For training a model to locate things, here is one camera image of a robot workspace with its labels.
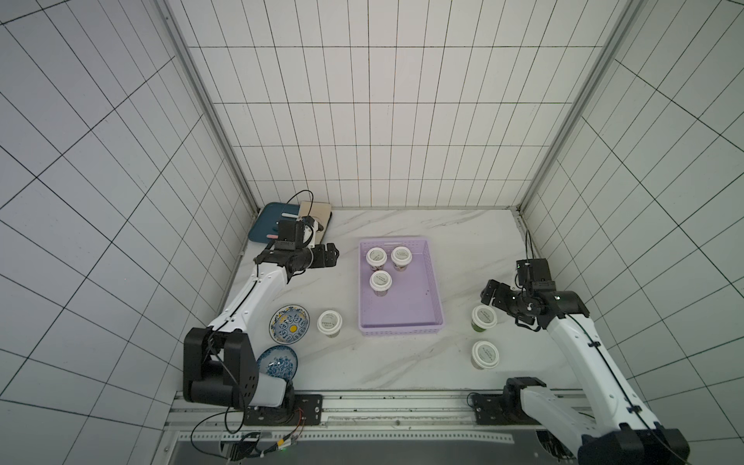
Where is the purple perforated plastic basket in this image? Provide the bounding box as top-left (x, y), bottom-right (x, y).
top-left (358, 236), bottom-right (445, 336)

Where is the black base cable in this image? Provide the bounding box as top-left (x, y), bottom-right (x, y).
top-left (188, 406), bottom-right (260, 463)

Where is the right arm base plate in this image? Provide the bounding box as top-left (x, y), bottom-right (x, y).
top-left (466, 393), bottom-right (512, 426)

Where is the aluminium rail frame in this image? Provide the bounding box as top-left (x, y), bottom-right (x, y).
top-left (153, 389), bottom-right (577, 464)

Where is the dark teal tray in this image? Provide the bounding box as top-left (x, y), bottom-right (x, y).
top-left (248, 203), bottom-right (300, 243)

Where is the yellow blue patterned plate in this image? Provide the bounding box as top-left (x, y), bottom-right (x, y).
top-left (269, 305), bottom-right (311, 345)

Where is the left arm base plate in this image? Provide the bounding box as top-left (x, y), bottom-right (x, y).
top-left (243, 393), bottom-right (324, 426)

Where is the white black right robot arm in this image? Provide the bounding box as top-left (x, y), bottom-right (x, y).
top-left (480, 280), bottom-right (690, 464)

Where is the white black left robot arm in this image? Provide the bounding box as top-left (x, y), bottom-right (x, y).
top-left (182, 243), bottom-right (339, 411)

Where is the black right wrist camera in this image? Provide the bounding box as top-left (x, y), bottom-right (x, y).
top-left (517, 258), bottom-right (556, 293)

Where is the yogurt cup white lid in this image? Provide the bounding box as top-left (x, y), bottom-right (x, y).
top-left (471, 305), bottom-right (498, 332)
top-left (317, 310), bottom-right (343, 338)
top-left (391, 246), bottom-right (413, 271)
top-left (471, 340), bottom-right (500, 370)
top-left (369, 270), bottom-right (393, 296)
top-left (365, 247), bottom-right (388, 271)

